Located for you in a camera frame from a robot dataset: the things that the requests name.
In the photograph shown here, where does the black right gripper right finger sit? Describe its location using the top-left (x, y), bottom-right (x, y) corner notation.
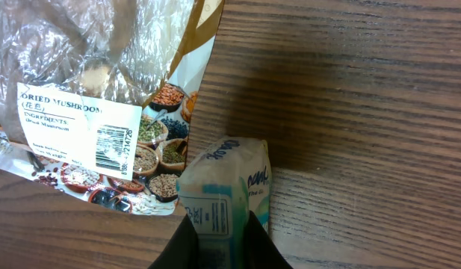
top-left (244, 211), bottom-right (293, 269)

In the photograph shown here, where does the small printed snack bag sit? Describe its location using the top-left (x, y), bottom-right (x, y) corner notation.
top-left (0, 38), bottom-right (214, 215)

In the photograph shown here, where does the green Kleenex tissue pack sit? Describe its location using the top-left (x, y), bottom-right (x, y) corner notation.
top-left (176, 137), bottom-right (272, 269)

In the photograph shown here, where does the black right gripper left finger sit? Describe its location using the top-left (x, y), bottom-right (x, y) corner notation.
top-left (149, 215), bottom-right (199, 269)

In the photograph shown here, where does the brown cookie pouch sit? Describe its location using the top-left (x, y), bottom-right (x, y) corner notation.
top-left (0, 0), bottom-right (223, 145)

